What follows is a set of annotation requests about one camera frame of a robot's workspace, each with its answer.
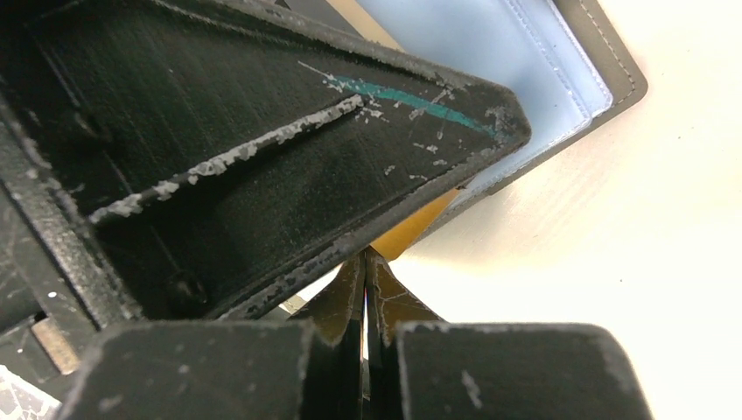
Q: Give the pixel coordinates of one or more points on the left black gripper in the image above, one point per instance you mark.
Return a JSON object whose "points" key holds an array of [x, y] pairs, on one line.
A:
{"points": [[49, 252]]}

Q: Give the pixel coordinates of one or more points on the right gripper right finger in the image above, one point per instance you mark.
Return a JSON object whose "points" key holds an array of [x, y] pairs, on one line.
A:
{"points": [[423, 367]]}

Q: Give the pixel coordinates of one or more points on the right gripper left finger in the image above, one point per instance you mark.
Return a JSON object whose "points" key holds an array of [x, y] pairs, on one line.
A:
{"points": [[306, 367]]}

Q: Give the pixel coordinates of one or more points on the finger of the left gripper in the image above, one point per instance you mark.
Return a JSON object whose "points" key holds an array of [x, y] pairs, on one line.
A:
{"points": [[207, 159]]}

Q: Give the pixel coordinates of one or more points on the gold credit card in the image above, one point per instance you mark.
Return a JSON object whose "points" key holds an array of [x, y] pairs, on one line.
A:
{"points": [[400, 237]]}

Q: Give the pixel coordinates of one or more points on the grey leather card holder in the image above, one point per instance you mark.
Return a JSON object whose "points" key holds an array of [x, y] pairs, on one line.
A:
{"points": [[564, 60]]}

